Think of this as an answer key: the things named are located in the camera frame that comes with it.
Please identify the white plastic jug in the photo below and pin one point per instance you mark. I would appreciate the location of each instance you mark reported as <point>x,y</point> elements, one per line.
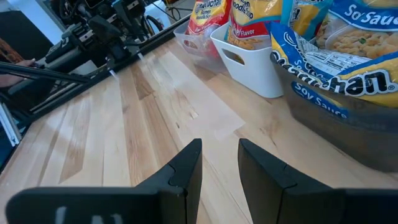
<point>158,12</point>

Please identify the dark smoked plastic bin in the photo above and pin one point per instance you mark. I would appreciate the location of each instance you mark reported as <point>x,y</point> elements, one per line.
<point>342,133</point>

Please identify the person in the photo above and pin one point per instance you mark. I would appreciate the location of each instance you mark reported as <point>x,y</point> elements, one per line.
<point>12,74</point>

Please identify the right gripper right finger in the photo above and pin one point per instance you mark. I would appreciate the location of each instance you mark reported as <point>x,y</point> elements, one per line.
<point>267,193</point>

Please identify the clear plastic bin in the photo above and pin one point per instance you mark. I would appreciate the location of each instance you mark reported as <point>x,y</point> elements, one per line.
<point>199,53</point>

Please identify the white plastic bin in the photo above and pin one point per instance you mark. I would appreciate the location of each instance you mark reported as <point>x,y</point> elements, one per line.
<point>258,71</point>

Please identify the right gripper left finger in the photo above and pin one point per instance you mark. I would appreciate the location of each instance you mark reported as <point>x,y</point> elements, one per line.
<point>183,186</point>

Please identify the silver aluminium bar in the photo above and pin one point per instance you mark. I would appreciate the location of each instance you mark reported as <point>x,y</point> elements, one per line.
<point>9,124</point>

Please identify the red Maruchan ramen pack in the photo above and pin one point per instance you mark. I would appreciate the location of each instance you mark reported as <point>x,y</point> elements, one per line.
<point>205,15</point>

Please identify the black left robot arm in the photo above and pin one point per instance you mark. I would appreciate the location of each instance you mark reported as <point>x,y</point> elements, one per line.
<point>81,37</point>

